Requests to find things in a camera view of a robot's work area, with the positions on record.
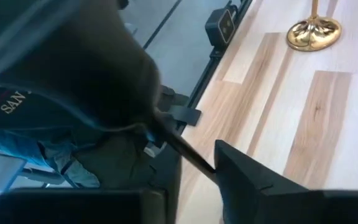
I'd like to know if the black table edge clamp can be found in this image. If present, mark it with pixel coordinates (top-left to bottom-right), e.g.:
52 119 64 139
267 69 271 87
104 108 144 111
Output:
158 84 203 128

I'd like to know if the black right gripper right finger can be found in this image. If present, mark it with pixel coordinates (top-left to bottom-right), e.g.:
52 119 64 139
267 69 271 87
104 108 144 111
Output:
214 139 358 224

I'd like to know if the black metal table frame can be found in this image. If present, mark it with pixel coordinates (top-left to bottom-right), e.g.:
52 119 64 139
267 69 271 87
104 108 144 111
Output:
178 0 256 138

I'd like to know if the black metal candlestick holder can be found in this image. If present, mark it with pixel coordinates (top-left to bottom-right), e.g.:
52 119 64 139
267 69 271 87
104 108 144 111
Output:
0 0 217 183

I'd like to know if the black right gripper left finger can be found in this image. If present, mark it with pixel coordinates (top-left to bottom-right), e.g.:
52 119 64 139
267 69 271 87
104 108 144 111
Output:
0 145 183 224

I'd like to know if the black table-level camera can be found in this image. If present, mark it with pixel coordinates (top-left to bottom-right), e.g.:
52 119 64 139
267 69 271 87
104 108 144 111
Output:
204 6 236 50

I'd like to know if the gold metal candlestick holder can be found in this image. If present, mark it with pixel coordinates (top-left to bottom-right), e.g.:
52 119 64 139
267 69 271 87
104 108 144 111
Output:
286 0 343 52

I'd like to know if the person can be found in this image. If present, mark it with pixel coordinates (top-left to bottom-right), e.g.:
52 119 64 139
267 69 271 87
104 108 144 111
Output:
0 82 167 190

